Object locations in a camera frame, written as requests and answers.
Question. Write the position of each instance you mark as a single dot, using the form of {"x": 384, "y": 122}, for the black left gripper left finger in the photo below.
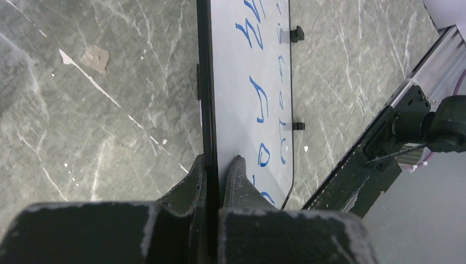
{"x": 171, "y": 229}

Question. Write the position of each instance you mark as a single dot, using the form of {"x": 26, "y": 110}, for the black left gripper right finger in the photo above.
{"x": 251, "y": 230}

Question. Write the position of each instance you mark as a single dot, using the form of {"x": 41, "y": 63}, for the white whiteboard black frame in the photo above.
{"x": 245, "y": 85}

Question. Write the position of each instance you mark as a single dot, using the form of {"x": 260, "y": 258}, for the torn brown tape patch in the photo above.
{"x": 96, "y": 58}

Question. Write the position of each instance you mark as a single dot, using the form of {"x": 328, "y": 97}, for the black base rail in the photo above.
{"x": 351, "y": 187}

